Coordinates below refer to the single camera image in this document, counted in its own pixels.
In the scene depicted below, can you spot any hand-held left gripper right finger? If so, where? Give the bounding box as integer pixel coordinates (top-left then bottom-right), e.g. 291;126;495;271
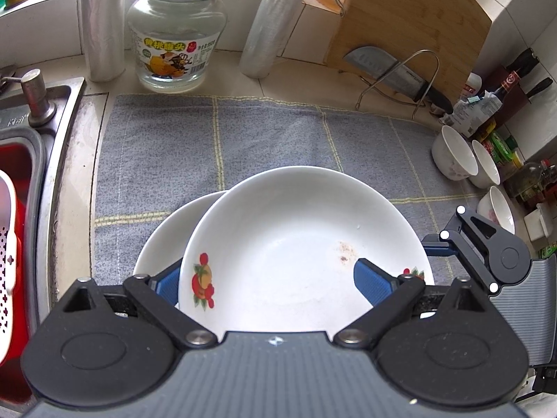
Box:
332;257;497;349

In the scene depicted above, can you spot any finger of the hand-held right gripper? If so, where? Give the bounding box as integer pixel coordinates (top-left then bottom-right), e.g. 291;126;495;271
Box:
420;204;506;297

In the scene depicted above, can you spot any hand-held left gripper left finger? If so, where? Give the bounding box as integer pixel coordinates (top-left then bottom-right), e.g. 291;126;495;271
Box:
61;258;219;349

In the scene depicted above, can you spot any white fruit-print plate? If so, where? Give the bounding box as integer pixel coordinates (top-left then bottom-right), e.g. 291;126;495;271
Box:
132;191;227;310
178;165;436;334

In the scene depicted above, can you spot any white pink-flower bowl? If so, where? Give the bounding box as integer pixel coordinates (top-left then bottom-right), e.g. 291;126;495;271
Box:
431;125;479;181
478;186;517;236
471;139;502;189

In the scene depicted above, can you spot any small white box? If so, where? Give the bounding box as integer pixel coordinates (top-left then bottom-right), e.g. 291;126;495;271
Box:
524;204;555;242

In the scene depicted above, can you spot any glass oil bottle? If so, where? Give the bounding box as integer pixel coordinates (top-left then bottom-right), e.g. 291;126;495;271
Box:
507;161;544;203

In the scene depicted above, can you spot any green-lid jar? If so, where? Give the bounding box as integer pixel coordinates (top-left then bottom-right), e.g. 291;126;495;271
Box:
485;133;518;166

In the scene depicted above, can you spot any grey checked cloth mat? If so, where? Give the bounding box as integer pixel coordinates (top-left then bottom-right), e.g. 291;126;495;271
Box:
89;93;492;288

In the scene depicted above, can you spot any white plastic bag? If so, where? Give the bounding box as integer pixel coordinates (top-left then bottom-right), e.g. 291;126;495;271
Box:
453;93;503;138

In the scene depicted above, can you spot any white perforated colander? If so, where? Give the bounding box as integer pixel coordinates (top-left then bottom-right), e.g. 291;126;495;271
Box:
0;170;27;360

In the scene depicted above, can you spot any maroon block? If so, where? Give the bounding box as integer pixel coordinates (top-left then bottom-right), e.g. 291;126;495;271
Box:
496;83;537;127

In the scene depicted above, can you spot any orange and white bag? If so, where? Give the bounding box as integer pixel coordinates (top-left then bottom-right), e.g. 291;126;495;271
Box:
463;73;484;101

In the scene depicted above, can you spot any stainless steel sink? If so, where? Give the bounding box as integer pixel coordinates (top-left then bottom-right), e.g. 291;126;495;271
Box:
0;76;85;401

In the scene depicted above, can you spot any dark soy sauce bottle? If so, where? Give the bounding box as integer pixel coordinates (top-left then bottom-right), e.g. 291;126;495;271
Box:
481;48;537;133

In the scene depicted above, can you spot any red plastic basin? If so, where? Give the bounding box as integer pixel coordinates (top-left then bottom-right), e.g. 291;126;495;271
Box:
0;139;46;401

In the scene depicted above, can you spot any metal sink knob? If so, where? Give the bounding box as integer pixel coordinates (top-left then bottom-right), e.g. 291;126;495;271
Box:
21;69;58;127

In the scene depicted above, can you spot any bamboo cutting board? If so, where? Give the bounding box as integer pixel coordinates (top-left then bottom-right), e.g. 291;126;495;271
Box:
324;0;493;105

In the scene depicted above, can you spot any glass jar with yellow lid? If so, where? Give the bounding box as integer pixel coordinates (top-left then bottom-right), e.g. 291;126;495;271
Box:
126;0;228;93

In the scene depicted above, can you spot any clear plastic wrap roll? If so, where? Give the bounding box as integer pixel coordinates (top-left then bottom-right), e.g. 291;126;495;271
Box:
239;0;322;80
77;0;128;83

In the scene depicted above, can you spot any metal wire rack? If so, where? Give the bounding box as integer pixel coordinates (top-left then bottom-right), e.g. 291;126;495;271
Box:
354;50;441;120

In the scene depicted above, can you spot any black handle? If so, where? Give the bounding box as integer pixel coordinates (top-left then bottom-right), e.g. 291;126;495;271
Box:
528;77;553;97

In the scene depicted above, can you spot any kitchen knife with black handle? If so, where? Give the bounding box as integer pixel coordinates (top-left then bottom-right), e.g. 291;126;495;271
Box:
342;46;454;115

